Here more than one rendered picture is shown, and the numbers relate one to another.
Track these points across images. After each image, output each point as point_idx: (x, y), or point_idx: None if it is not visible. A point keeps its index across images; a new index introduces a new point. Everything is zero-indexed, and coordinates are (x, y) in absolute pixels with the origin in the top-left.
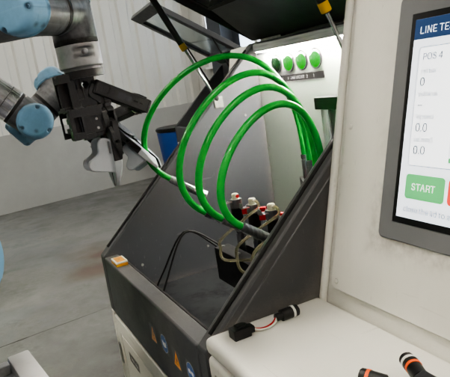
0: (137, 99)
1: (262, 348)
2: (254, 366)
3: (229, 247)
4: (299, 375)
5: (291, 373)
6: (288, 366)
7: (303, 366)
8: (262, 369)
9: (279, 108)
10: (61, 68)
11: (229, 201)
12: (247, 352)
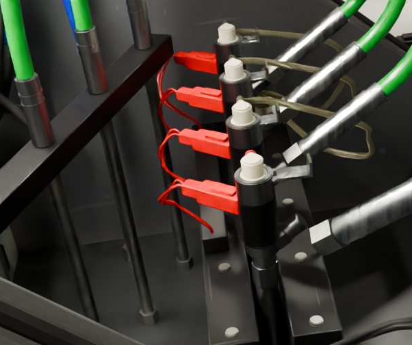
0: None
1: (393, 33)
2: None
3: (304, 300)
4: (374, 5)
5: (380, 7)
6: (378, 13)
7: (365, 11)
8: (406, 14)
9: None
10: None
11: (273, 177)
12: None
